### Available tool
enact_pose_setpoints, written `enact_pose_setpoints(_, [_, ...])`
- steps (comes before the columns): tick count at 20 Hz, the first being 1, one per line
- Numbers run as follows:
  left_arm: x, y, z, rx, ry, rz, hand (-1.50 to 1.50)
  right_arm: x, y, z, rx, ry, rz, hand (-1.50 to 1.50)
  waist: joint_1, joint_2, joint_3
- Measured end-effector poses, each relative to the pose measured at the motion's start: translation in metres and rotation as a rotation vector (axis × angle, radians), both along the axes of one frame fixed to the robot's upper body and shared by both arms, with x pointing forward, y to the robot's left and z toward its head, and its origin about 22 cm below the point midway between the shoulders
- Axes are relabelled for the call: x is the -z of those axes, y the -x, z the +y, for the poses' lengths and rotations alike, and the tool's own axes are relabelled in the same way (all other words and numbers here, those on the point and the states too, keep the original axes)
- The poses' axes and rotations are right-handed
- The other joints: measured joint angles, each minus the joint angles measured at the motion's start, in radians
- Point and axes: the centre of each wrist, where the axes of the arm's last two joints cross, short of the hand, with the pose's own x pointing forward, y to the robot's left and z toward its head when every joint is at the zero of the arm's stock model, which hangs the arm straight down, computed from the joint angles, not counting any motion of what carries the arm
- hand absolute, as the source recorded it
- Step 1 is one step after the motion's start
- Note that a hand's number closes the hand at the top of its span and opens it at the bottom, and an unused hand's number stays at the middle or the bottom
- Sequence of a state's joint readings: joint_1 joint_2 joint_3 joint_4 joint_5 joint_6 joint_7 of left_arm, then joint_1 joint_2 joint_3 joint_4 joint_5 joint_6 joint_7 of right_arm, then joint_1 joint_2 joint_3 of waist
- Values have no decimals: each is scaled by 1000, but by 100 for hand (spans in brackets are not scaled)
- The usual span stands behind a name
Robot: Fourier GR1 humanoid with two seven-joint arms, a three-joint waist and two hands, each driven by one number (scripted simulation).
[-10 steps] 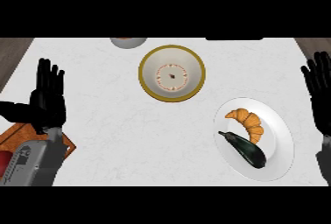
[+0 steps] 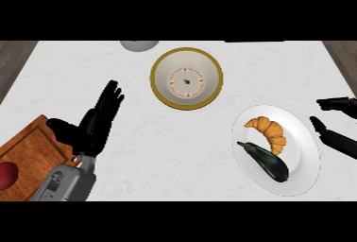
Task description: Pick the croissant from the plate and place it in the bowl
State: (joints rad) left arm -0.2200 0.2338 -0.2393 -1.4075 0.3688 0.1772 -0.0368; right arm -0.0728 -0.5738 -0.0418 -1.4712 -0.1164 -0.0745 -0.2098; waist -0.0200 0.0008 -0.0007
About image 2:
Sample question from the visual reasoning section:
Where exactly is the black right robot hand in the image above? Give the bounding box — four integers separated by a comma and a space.
308, 96, 357, 160

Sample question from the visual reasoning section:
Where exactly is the brown wooden cutting board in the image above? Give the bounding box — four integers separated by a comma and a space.
0, 114, 84, 202

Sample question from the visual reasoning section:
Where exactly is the orange croissant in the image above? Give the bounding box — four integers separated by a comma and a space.
243, 115, 289, 156

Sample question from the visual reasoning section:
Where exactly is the grey round object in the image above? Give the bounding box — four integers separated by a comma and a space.
119, 40, 160, 53

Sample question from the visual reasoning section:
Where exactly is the white plate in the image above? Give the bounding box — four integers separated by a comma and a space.
230, 104, 321, 198

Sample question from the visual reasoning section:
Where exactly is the red apple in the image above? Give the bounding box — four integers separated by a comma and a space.
0, 162, 20, 191

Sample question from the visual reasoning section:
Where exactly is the white bowl with yellow rim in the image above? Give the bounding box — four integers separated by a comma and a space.
149, 46, 224, 112

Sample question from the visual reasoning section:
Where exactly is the dark eggplant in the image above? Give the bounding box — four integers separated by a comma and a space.
236, 141, 290, 183

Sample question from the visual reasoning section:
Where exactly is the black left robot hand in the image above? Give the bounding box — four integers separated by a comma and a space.
45, 79, 125, 158

